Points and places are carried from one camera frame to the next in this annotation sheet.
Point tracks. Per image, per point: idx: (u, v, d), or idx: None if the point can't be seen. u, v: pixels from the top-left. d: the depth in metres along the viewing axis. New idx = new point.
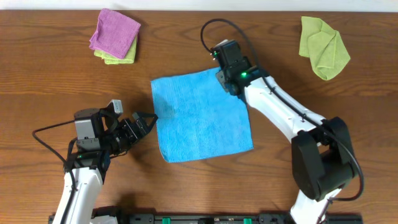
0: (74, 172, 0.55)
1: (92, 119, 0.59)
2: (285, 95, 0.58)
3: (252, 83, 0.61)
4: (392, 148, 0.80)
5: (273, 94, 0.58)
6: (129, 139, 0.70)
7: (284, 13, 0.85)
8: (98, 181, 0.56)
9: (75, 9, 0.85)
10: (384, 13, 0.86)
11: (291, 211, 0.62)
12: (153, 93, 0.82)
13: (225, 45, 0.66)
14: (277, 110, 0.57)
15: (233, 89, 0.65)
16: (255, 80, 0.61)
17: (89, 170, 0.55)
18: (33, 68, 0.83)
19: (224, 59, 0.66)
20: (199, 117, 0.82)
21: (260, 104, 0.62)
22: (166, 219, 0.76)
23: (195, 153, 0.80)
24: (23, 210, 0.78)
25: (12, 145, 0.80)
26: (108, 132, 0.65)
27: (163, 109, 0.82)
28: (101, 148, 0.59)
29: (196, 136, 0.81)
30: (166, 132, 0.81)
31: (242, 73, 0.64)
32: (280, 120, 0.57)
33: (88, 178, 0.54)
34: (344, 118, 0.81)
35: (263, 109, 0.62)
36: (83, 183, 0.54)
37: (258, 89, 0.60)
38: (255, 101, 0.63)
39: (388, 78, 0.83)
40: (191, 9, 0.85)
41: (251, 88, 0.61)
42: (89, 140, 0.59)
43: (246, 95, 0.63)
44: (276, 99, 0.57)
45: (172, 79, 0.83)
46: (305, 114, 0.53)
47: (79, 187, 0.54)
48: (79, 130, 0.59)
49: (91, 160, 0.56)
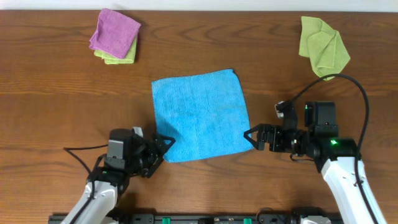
0: (96, 183, 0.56)
1: (125, 141, 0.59)
2: (372, 195, 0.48)
3: (339, 162, 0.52)
4: (392, 149, 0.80)
5: (357, 186, 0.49)
6: (150, 160, 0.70)
7: (283, 14, 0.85)
8: (112, 201, 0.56)
9: (74, 9, 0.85)
10: (384, 13, 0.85)
11: (304, 221, 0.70)
12: (154, 93, 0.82)
13: (320, 102, 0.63)
14: (354, 208, 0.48)
15: (314, 152, 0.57)
16: (343, 158, 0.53)
17: (110, 186, 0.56)
18: (33, 68, 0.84)
19: (315, 114, 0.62)
20: (199, 118, 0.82)
21: (334, 187, 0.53)
22: (166, 219, 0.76)
23: (195, 153, 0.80)
24: (24, 210, 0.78)
25: (12, 146, 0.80)
26: (134, 155, 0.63)
27: (164, 109, 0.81)
28: (124, 170, 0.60)
29: (196, 135, 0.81)
30: (168, 131, 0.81)
31: (332, 141, 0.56)
32: (351, 219, 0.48)
33: (106, 191, 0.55)
34: (344, 118, 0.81)
35: (337, 195, 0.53)
36: (101, 193, 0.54)
37: (342, 173, 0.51)
38: (330, 181, 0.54)
39: (388, 78, 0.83)
40: (191, 9, 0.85)
41: (336, 165, 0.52)
42: (117, 160, 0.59)
43: (324, 167, 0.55)
44: (360, 195, 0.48)
45: (173, 78, 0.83)
46: None
47: (96, 196, 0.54)
48: (110, 149, 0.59)
49: (113, 177, 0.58)
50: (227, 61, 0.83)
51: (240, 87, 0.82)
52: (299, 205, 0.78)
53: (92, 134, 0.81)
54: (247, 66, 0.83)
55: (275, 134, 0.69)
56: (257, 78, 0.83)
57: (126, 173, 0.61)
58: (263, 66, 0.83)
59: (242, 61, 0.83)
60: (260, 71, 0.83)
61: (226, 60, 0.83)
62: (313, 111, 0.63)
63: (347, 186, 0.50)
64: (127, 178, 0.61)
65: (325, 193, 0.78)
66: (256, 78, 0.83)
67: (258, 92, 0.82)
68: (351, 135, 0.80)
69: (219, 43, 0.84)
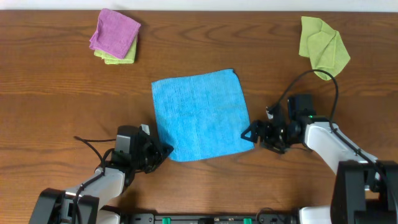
0: (107, 169, 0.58)
1: (132, 136, 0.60)
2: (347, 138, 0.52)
3: (316, 122, 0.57)
4: (392, 149, 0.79)
5: (333, 132, 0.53)
6: (155, 158, 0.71)
7: (284, 14, 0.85)
8: (120, 185, 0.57)
9: (74, 9, 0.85)
10: (384, 13, 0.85)
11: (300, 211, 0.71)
12: (155, 93, 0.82)
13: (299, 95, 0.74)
14: (332, 143, 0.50)
15: (296, 128, 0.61)
16: (320, 121, 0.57)
17: (119, 172, 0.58)
18: (34, 68, 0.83)
19: (296, 104, 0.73)
20: (200, 118, 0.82)
21: (314, 144, 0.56)
22: (166, 219, 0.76)
23: (196, 154, 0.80)
24: (23, 210, 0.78)
25: (12, 145, 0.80)
26: (140, 151, 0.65)
27: (164, 109, 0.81)
28: (131, 165, 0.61)
29: (196, 136, 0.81)
30: (168, 132, 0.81)
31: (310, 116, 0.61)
32: (330, 154, 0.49)
33: (115, 173, 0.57)
34: (344, 118, 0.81)
35: (317, 149, 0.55)
36: (111, 174, 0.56)
37: (320, 128, 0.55)
38: (312, 144, 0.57)
39: (389, 78, 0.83)
40: (191, 9, 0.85)
41: (314, 126, 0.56)
42: (124, 154, 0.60)
43: (306, 134, 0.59)
44: (336, 137, 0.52)
45: (173, 79, 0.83)
46: (359, 150, 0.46)
47: (107, 174, 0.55)
48: (117, 143, 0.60)
49: (121, 166, 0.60)
50: (227, 61, 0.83)
51: (240, 87, 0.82)
52: (299, 205, 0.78)
53: (92, 133, 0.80)
54: (247, 65, 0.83)
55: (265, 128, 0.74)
56: (257, 78, 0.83)
57: (133, 168, 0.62)
58: (263, 66, 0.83)
59: (242, 61, 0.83)
60: (260, 71, 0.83)
61: (226, 60, 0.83)
62: (294, 102, 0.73)
63: (325, 134, 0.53)
64: (134, 172, 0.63)
65: (325, 193, 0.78)
66: (256, 78, 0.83)
67: (259, 92, 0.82)
68: (351, 135, 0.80)
69: (219, 43, 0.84)
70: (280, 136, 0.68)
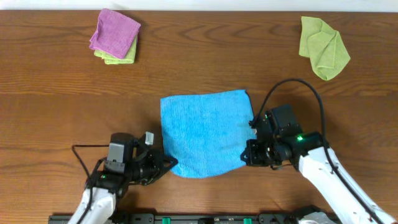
0: (94, 191, 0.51)
1: (126, 145, 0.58)
2: (349, 177, 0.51)
3: (310, 154, 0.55)
4: (392, 148, 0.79)
5: (334, 173, 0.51)
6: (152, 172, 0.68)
7: (283, 14, 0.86)
8: (111, 209, 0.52)
9: (75, 10, 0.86)
10: (382, 14, 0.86)
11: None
12: (163, 110, 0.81)
13: (276, 108, 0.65)
14: (339, 195, 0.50)
15: (286, 152, 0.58)
16: (314, 152, 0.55)
17: (107, 195, 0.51)
18: (34, 68, 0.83)
19: (276, 120, 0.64)
20: (207, 140, 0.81)
21: (314, 178, 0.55)
22: (166, 219, 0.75)
23: (203, 171, 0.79)
24: (22, 210, 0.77)
25: (12, 145, 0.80)
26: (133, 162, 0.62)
27: (171, 127, 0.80)
28: (124, 173, 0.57)
29: (203, 155, 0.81)
30: (175, 150, 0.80)
31: (297, 138, 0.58)
32: (339, 204, 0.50)
33: (103, 201, 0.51)
34: (344, 117, 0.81)
35: (319, 184, 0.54)
36: (97, 205, 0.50)
37: (317, 165, 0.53)
38: (310, 175, 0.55)
39: (388, 78, 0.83)
40: (191, 9, 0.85)
41: (310, 160, 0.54)
42: (116, 163, 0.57)
43: (299, 163, 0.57)
44: (339, 181, 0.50)
45: (182, 96, 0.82)
46: (372, 210, 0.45)
47: (92, 207, 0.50)
48: (111, 152, 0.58)
49: (112, 183, 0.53)
50: (227, 61, 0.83)
51: (242, 95, 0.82)
52: (299, 205, 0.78)
53: (92, 133, 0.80)
54: (247, 65, 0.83)
55: (250, 147, 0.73)
56: (257, 78, 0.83)
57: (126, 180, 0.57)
58: (263, 66, 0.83)
59: (242, 61, 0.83)
60: (260, 70, 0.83)
61: (226, 60, 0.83)
62: (273, 118, 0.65)
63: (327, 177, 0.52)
64: (126, 185, 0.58)
65: None
66: (256, 78, 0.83)
67: (258, 92, 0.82)
68: (352, 135, 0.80)
69: (219, 43, 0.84)
70: (267, 154, 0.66)
